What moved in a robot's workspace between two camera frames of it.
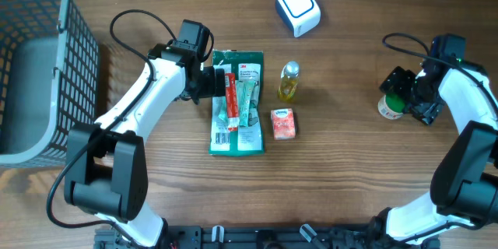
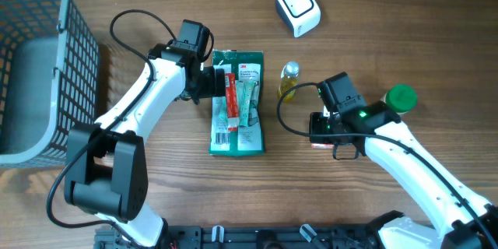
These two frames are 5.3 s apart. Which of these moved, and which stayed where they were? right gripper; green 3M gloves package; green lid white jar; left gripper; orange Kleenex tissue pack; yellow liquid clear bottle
Moved: orange Kleenex tissue pack; right gripper
Stayed: green 3M gloves package; left gripper; green lid white jar; yellow liquid clear bottle
